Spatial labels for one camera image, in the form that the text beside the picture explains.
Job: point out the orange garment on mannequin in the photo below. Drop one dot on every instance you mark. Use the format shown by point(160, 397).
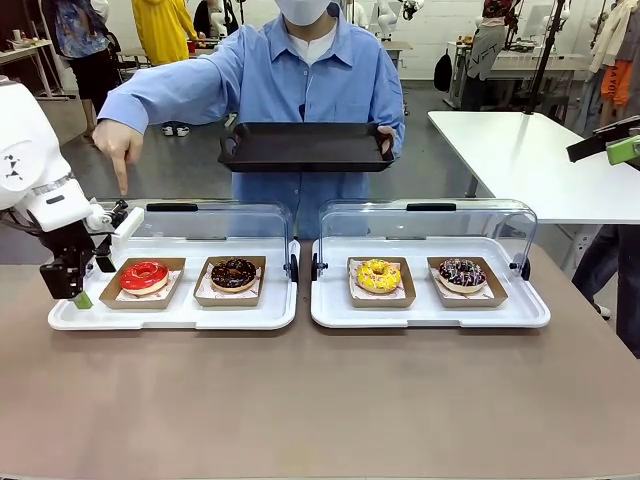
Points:
point(615, 82)

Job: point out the paper liner under purple donut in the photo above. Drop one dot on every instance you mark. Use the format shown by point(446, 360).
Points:
point(436, 270)

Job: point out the black hanging bag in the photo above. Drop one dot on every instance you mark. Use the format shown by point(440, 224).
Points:
point(443, 72)

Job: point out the white display tray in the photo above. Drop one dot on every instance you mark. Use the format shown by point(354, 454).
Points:
point(430, 317)
point(175, 317)

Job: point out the paper liner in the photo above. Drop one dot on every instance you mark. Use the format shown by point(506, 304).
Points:
point(436, 270)
point(257, 282)
point(352, 267)
point(172, 285)

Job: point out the black serving tray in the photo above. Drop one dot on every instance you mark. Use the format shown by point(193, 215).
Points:
point(305, 147)

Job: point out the background table with clutter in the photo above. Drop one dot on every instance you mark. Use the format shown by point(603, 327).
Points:
point(25, 55)

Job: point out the purple drizzled donut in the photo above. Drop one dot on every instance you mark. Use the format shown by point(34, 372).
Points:
point(462, 275)

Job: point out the paper liner under yellow donut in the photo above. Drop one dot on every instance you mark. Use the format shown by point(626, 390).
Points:
point(352, 267)

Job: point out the white face mask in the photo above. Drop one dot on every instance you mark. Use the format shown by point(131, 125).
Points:
point(302, 11)

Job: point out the cardboard tray of red donut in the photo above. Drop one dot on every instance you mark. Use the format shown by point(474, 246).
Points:
point(107, 299)

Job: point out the bystander in dark trousers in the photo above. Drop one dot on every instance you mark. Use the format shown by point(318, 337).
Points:
point(625, 280)

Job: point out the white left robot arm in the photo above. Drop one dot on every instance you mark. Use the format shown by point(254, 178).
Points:
point(25, 140)

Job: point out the yellow glazed donut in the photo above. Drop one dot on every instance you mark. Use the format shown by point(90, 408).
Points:
point(378, 276)

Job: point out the black stand pole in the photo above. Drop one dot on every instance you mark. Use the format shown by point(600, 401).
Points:
point(542, 60)

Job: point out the person's left hand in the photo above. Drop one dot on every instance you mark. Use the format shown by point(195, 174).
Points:
point(386, 137)

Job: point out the person's right hand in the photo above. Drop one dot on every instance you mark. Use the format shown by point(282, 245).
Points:
point(117, 145)

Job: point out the person in blue shirt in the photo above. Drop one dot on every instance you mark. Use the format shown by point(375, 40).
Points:
point(320, 100)

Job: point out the bystander in floral shirt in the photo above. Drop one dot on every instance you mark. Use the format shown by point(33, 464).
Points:
point(85, 40)

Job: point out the person in yellow garment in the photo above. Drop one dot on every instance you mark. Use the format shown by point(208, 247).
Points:
point(160, 35)

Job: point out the chocolate sprinkled donut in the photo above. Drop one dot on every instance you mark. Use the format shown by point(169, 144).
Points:
point(232, 275)

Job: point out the person's right forearm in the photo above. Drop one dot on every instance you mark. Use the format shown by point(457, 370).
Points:
point(150, 92)

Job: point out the pair of white sneakers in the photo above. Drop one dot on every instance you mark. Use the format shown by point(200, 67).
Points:
point(176, 130)

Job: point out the clear display lid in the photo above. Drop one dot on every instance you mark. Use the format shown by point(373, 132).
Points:
point(500, 220)
point(250, 220)

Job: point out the grey vest on mannequin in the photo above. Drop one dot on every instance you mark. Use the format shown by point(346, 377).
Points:
point(484, 52)

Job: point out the white background workbench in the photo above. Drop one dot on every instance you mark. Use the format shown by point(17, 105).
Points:
point(515, 65)

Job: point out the cardboard tray of chocolate donut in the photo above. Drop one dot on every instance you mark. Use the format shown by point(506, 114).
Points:
point(200, 300)

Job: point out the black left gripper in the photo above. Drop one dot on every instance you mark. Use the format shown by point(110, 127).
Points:
point(70, 245)

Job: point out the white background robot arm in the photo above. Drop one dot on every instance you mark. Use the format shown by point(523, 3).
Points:
point(390, 17)

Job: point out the person's left forearm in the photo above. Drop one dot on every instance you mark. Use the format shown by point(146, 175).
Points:
point(392, 110)

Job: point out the red glazed donut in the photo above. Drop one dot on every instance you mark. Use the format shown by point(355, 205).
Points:
point(143, 276)

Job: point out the white side table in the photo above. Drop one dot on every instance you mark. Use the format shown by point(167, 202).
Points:
point(525, 160)

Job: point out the dark sprinkled donut in box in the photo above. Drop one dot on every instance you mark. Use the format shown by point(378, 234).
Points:
point(495, 297)

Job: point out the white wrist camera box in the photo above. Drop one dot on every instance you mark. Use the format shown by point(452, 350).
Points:
point(127, 222)

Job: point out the cardboard tray of yellow donut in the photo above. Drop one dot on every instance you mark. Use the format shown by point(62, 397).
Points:
point(407, 297)

